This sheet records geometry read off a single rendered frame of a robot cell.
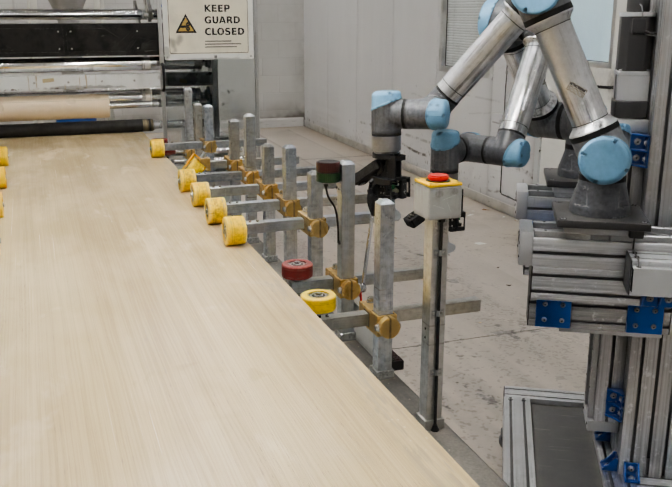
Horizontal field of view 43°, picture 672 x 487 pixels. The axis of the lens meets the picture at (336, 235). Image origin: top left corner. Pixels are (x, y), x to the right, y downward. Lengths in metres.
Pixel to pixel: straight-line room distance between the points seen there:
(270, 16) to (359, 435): 10.07
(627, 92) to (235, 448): 1.54
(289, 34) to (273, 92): 0.77
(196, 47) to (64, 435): 3.34
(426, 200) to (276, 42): 9.71
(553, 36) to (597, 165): 0.31
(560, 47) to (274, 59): 9.36
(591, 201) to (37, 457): 1.43
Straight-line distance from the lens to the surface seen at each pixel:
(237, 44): 4.59
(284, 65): 11.31
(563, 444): 2.85
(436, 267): 1.67
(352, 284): 2.15
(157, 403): 1.48
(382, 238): 1.90
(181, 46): 4.53
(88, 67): 4.55
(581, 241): 2.21
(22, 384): 1.61
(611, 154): 2.03
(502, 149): 2.25
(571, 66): 2.03
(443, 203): 1.62
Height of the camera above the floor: 1.54
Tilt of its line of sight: 15 degrees down
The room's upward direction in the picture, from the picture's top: straight up
